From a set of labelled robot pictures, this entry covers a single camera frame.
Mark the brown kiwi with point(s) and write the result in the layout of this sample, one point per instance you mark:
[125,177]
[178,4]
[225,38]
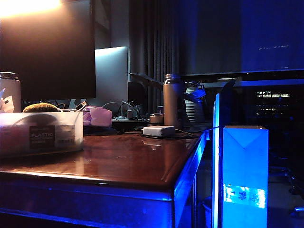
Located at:
[40,108]

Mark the tall cardboard box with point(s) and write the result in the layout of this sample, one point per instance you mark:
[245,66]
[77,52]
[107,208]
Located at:
[244,164]

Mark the translucent plastic box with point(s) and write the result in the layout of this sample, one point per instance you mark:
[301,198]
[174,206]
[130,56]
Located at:
[14,140]

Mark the small copper tin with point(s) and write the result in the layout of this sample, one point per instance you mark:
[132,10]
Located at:
[156,118]

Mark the white power adapter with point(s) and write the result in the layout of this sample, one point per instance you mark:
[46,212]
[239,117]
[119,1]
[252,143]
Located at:
[158,131]

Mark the metal thermos bottle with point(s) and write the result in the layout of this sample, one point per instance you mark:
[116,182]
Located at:
[171,103]

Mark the black power strip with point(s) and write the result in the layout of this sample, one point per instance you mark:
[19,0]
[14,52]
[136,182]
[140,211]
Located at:
[129,123]

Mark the dark slanted desk lamp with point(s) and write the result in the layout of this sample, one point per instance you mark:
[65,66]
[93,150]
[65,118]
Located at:
[147,80]

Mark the grey ribbed vase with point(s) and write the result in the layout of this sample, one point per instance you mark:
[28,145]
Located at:
[194,110]

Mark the pink tissue pack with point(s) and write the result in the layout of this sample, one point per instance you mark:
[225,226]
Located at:
[102,116]

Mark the brown wooden desk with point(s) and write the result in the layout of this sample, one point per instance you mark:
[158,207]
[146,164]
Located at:
[118,164]

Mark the silver usb connector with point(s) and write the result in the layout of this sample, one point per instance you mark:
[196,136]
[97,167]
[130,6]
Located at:
[82,105]

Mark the blue lit acrylic panel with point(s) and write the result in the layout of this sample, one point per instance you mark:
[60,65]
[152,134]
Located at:
[216,154]

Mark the dark curtain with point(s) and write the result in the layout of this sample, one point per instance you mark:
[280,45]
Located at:
[154,35]

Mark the large black monitor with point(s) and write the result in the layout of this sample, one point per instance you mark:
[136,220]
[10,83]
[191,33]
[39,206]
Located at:
[47,52]

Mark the white tumbler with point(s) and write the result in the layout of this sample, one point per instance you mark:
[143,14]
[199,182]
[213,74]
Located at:
[10,86]

